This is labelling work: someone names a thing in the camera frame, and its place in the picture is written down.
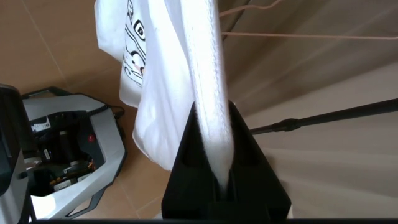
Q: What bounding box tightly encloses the pink clothes hanger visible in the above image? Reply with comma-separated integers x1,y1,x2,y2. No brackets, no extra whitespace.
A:
219,0,398,41

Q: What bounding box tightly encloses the white printed t-shirt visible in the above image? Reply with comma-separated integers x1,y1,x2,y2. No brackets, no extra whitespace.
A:
94,0,234,194

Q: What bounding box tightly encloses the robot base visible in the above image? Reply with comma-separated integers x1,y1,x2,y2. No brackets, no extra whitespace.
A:
0,83,127,224

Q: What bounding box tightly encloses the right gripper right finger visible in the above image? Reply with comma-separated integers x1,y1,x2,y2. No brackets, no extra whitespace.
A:
223,101,292,220

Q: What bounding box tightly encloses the beige curtain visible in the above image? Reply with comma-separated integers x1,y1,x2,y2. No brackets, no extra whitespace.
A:
217,0,398,219

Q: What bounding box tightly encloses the black clothes rack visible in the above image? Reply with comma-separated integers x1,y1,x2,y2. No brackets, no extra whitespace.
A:
221,0,398,135

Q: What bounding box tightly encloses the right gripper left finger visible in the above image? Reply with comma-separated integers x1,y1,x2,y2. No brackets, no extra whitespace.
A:
161,102,220,220

